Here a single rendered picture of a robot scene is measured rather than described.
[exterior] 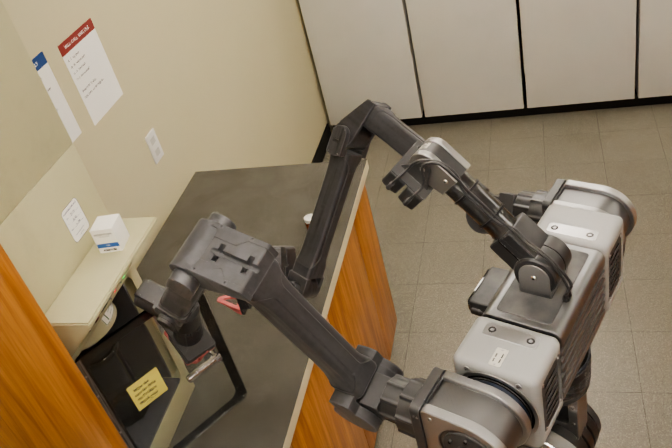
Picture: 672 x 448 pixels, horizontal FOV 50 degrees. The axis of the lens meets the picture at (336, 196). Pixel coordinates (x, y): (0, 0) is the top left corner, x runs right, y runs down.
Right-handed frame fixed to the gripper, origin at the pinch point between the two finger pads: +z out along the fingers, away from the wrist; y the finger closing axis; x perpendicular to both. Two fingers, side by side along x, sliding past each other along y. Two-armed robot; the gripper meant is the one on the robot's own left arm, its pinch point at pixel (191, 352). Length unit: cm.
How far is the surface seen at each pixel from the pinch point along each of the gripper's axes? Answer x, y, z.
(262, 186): 69, -68, 70
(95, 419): -22.6, 2.8, -5.1
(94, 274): -8.9, -19.7, -14.1
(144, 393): -11.2, -2.6, 11.3
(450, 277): 144, -20, 148
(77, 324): -17.0, -9.6, -18.4
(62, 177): -4.6, -37.1, -24.3
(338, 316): 55, -8, 63
